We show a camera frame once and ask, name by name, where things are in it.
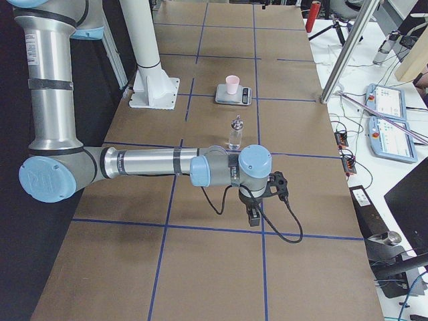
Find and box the teach pendant tablet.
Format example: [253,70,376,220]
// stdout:
[365,84,407,120]
[368,116,418,163]

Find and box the black computer monitor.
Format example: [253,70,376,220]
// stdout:
[385,158,428,253]

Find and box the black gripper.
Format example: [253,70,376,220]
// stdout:
[239,189,263,227]

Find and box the silver digital kitchen scale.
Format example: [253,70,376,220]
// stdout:
[215,84,252,106]

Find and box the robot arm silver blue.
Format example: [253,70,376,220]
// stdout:
[1,1,172,233]

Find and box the aluminium frame post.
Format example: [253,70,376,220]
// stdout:
[320,0,381,104]

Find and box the far teach pendant tablet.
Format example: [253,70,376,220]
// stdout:
[365,84,407,120]

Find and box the near teach pendant tablet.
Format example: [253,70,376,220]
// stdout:
[368,116,418,163]

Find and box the orange connector block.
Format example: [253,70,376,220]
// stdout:
[334,131,348,148]
[341,154,356,177]

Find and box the glass sauce bottle metal spout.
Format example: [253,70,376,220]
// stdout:
[228,115,243,150]

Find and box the black box with label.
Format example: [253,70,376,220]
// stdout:
[349,185,389,239]

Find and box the black clamp stand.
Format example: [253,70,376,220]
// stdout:
[364,231,427,298]

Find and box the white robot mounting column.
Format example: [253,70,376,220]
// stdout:
[120,0,180,110]

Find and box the pink cup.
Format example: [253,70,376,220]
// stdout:
[225,75,240,95]

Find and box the black tripod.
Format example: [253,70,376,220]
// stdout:
[308,15,356,46]

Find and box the red cylinder tube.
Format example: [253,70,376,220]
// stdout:
[305,1,321,33]

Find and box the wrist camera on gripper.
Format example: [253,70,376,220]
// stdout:
[265,171,289,202]

